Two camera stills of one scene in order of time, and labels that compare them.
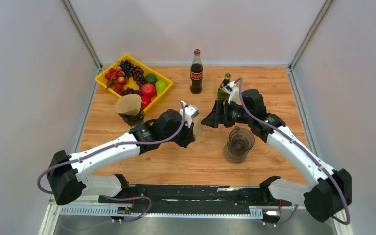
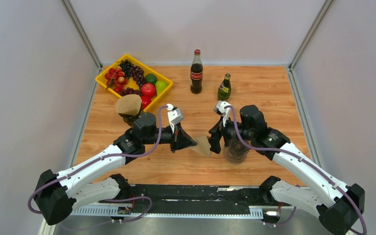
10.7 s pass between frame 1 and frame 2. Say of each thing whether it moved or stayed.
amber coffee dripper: stayed
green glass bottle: stayed
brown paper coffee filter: stayed
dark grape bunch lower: stayed
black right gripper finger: moved
